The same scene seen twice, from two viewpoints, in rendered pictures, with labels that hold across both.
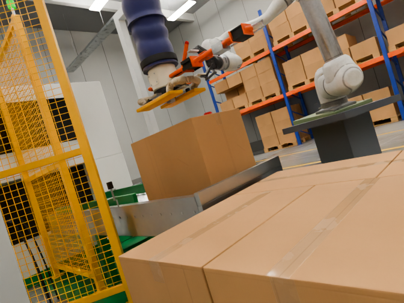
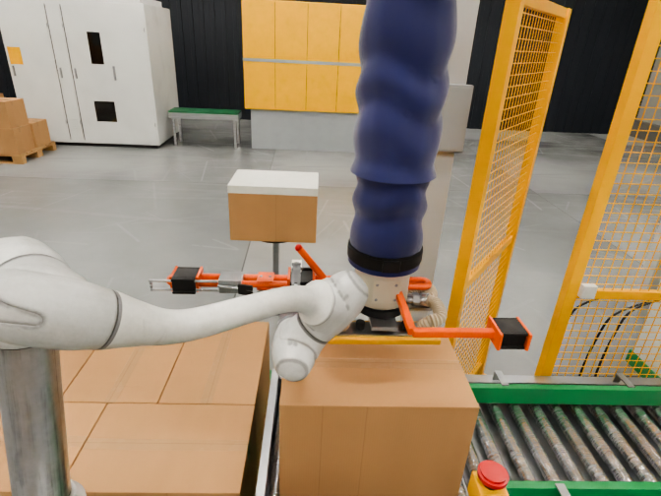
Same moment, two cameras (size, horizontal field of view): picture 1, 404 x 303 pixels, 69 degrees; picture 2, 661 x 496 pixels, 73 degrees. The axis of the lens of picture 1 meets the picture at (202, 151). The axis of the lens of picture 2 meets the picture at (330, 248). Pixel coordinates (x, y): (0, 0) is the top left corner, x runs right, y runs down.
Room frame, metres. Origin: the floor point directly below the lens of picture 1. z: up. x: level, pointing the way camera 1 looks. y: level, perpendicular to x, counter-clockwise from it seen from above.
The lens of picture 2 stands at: (2.47, -0.94, 1.93)
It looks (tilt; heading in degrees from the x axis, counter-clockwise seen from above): 25 degrees down; 131
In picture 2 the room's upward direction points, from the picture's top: 3 degrees clockwise
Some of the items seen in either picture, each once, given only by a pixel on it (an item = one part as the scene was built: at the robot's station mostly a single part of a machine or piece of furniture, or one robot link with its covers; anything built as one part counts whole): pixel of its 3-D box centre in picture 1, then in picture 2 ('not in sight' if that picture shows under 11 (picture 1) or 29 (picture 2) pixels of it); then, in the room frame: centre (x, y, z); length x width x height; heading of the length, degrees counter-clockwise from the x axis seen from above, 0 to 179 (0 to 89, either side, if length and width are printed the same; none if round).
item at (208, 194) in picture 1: (244, 177); (268, 437); (1.53, -0.17, 0.58); 0.70 x 0.03 x 0.06; 134
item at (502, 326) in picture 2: not in sight; (508, 333); (2.18, 0.12, 1.24); 0.09 x 0.08 x 0.05; 135
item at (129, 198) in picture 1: (83, 208); (623, 389); (2.44, 1.08, 0.60); 1.60 x 0.11 x 0.09; 44
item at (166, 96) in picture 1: (157, 99); not in sight; (1.72, 0.16, 1.14); 0.34 x 0.10 x 0.05; 45
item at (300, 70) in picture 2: not in sight; (306, 79); (-3.81, 5.31, 1.24); 2.22 x 0.91 x 2.48; 45
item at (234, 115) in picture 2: not in sight; (207, 127); (-4.97, 3.86, 0.32); 1.25 x 0.50 x 0.64; 45
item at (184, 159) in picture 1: (192, 157); (368, 406); (1.80, 0.07, 0.75); 0.60 x 0.40 x 0.40; 44
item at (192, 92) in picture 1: (181, 96); (383, 328); (1.85, 0.02, 1.14); 0.34 x 0.10 x 0.05; 45
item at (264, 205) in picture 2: not in sight; (275, 205); (0.15, 1.08, 0.82); 0.60 x 0.40 x 0.40; 43
